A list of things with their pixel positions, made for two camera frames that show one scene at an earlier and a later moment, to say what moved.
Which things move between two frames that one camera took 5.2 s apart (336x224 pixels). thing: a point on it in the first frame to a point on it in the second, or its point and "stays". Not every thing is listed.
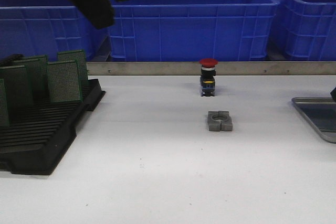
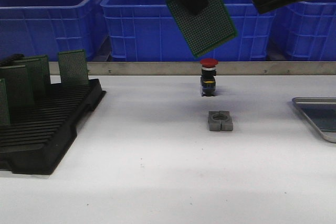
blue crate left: [37, 20] stays
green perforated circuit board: [64, 82] to [211, 28]
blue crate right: [308, 7] stays
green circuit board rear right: [78, 55] stays
